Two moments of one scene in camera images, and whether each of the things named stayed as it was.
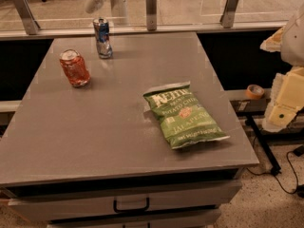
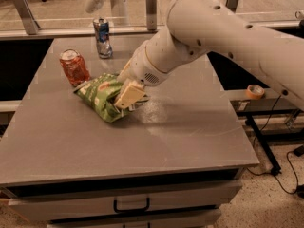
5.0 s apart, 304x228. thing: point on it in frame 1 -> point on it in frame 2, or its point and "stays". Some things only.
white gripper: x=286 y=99 -> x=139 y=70
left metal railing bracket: x=29 y=21 stays
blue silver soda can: x=101 y=27 stays
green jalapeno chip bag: x=183 y=123 -> x=101 y=93
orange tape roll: x=255 y=91 stays
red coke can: x=74 y=67 stays
